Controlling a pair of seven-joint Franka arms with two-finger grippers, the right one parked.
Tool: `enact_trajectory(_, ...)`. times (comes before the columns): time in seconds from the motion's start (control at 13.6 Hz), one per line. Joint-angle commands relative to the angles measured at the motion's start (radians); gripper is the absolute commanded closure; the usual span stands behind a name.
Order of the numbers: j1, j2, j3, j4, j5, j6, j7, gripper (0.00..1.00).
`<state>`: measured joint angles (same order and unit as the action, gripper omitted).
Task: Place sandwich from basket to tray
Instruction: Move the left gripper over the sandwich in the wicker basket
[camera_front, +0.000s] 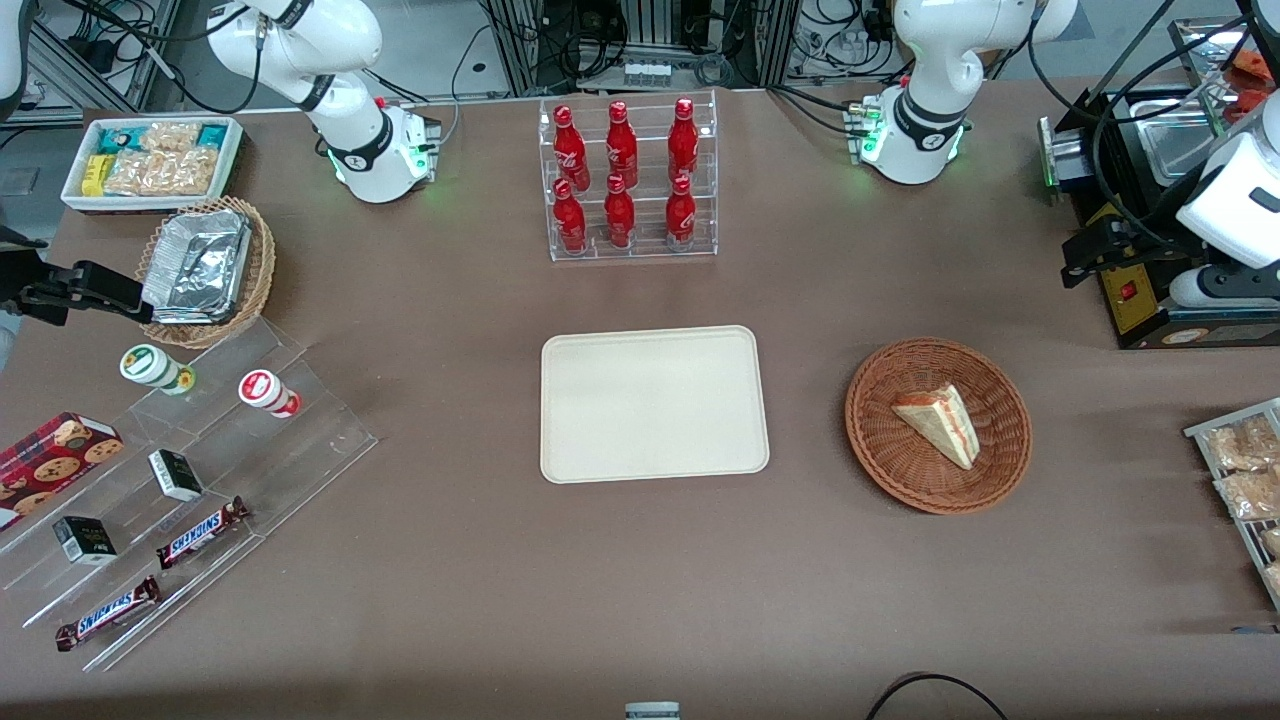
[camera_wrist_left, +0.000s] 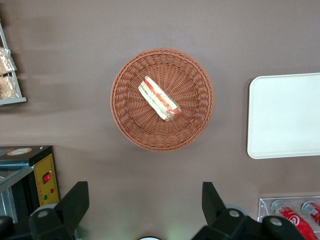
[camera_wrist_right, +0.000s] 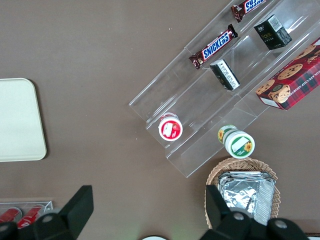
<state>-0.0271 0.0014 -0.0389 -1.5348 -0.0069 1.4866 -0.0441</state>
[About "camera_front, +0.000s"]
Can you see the silver foil container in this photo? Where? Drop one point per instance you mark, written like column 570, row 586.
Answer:
column 200, row 265

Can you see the red cookie box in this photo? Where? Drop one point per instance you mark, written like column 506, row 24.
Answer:
column 50, row 465

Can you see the round brown wicker basket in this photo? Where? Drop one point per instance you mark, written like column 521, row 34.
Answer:
column 890, row 450

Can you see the red cola bottle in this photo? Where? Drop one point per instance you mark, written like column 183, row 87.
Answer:
column 619, row 215
column 680, row 215
column 621, row 145
column 569, row 220
column 569, row 150
column 683, row 140

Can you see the yellow snack packet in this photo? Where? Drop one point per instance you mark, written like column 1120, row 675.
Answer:
column 96, row 176

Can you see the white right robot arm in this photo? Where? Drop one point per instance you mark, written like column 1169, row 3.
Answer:
column 350, row 140

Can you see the triangle sandwich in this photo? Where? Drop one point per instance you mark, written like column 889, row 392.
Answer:
column 940, row 420

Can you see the green lid cup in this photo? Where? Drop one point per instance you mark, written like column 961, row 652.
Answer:
column 148, row 365

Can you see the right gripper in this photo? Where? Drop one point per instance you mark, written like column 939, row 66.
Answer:
column 22, row 284

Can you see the white rectangular snack bin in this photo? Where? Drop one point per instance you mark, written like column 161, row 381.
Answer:
column 75, row 195

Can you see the red sausage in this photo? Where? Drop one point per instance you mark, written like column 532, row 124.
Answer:
column 1255, row 102
column 1255, row 68

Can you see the black food warmer machine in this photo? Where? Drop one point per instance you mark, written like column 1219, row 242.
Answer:
column 1135, row 300

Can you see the light oval wicker basket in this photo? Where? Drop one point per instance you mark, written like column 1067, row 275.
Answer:
column 262, row 260

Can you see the aluminium frame cabinet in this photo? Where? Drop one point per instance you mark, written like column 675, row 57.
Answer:
column 640, row 30

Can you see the brown Snickers bar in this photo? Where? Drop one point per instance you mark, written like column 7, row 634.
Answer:
column 200, row 533
column 108, row 613

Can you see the steel warmer pan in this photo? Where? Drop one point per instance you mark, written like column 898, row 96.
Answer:
column 1165, row 140

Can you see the teal snack packet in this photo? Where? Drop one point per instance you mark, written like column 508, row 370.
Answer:
column 120, row 140
column 212, row 135

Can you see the small black box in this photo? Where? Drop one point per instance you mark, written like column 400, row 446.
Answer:
column 176, row 475
column 85, row 540

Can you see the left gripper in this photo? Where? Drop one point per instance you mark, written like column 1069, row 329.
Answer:
column 1137, row 236

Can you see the white power strip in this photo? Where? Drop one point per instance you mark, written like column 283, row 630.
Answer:
column 647, row 74

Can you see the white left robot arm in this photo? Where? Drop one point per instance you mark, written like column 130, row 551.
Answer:
column 925, row 60

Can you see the beige plastic tray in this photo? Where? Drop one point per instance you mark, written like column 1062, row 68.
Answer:
column 650, row 405

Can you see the large clear cracker bag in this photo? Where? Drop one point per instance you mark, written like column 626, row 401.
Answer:
column 165, row 172

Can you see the clear acrylic bottle rack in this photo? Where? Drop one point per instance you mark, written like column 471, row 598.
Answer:
column 650, row 175

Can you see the clear fried snack bag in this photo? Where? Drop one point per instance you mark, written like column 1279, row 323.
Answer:
column 1245, row 445
column 1272, row 542
column 1250, row 495

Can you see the small clear cracker bag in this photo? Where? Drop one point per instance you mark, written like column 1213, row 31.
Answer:
column 170, row 136

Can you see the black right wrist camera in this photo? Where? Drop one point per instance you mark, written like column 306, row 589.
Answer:
column 105, row 288

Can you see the tray of packaged crackers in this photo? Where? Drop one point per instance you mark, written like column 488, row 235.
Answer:
column 1200, row 430

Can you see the grey metal clamp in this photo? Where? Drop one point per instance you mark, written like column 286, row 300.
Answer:
column 652, row 711

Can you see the grey metal shelf frame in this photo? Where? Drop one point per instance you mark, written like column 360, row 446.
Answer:
column 60, row 60

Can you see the clear acrylic stepped stand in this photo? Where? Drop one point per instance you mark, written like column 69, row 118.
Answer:
column 300, row 450

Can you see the red lid cup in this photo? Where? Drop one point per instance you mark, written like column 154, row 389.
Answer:
column 262, row 388

